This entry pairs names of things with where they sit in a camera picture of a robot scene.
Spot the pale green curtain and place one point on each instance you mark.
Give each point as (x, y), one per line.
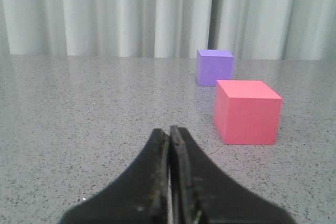
(249, 29)

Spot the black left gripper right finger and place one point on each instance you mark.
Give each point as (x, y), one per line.
(202, 193)

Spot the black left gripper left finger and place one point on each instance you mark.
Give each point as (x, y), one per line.
(138, 195)

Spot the purple foam cube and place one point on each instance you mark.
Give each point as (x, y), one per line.
(213, 65)

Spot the red foam cube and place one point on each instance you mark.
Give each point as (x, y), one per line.
(246, 112)

